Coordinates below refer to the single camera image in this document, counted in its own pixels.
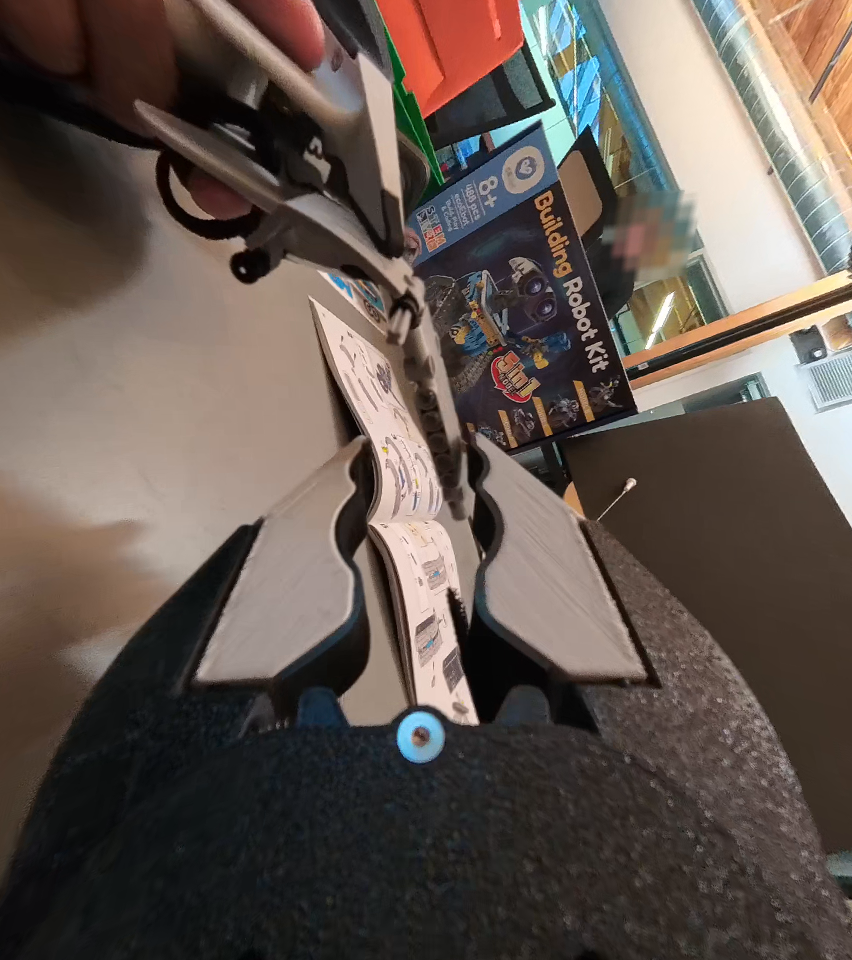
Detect green plastic bins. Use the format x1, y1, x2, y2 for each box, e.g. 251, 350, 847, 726
377, 30, 446, 196

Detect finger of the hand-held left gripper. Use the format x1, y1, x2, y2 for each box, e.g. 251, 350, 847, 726
261, 191, 416, 297
351, 52, 406, 256

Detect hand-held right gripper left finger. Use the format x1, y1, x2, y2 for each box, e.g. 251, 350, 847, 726
193, 435, 375, 725

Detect small grey connector piece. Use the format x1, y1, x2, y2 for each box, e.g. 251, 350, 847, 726
384, 277, 427, 346

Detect grey panel with holes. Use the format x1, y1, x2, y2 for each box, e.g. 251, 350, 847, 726
403, 330, 472, 522

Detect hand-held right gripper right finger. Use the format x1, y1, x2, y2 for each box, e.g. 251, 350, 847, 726
463, 433, 648, 721

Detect dark blue toy kit box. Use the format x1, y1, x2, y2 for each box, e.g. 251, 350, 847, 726
405, 123, 637, 451

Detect silver air duct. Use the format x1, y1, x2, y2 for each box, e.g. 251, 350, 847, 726
692, 0, 852, 275

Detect person's left hand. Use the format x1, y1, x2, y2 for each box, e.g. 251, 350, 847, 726
0, 0, 326, 219

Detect white instruction booklet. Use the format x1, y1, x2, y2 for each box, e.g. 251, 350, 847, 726
308, 296, 481, 727

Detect black divider panel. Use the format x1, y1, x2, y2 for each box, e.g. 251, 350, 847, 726
561, 397, 852, 856

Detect grey desk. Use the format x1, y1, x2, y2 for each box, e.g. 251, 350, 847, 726
0, 97, 472, 939

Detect orange plastic case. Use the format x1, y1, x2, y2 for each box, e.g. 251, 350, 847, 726
373, 0, 525, 114

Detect white air vent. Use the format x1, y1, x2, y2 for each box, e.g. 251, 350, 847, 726
797, 348, 852, 412

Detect blue sticker sheet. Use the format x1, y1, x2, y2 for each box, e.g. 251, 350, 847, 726
321, 270, 390, 331

